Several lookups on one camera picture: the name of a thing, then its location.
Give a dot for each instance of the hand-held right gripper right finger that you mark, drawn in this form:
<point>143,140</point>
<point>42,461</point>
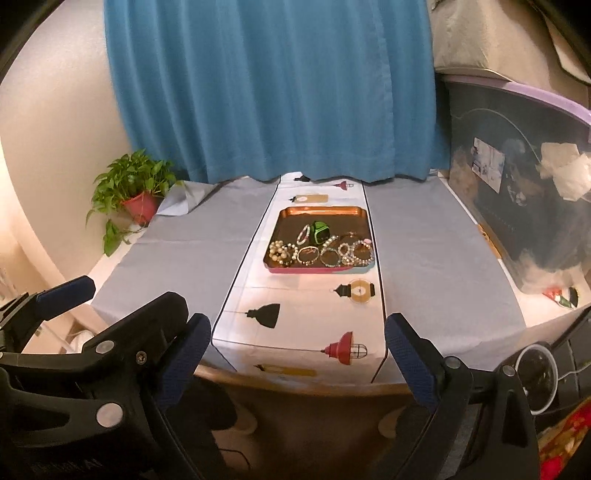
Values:
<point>411,360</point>

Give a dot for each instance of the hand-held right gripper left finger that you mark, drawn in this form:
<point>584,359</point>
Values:
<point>185,357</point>

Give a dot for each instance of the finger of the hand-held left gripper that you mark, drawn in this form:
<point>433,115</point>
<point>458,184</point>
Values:
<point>147,323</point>
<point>64,293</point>

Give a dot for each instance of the green smart watch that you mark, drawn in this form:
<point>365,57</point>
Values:
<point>321,233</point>

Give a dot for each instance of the copper metal tray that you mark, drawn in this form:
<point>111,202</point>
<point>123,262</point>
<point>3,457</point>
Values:
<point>314,221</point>

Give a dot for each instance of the white lamp print table runner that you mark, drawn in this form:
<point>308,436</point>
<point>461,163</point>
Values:
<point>300,323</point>

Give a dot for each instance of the potted green plant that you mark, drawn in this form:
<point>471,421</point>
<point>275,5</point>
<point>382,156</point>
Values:
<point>134,189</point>

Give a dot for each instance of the round white fan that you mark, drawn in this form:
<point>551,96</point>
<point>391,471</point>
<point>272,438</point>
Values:
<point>535,381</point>

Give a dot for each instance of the small red green packet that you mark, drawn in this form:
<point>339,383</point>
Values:
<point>564,296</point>

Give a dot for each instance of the red patterned cloth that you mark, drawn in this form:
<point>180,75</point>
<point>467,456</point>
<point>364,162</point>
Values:
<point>570,443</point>

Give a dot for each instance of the clear plastic storage box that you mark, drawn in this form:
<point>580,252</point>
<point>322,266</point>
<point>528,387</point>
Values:
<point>531,194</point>

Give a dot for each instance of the blue curtain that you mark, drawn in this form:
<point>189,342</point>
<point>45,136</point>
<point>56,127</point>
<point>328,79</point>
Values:
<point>272,87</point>

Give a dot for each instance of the beige cloth bundle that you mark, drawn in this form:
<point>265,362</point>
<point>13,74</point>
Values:
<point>489,37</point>

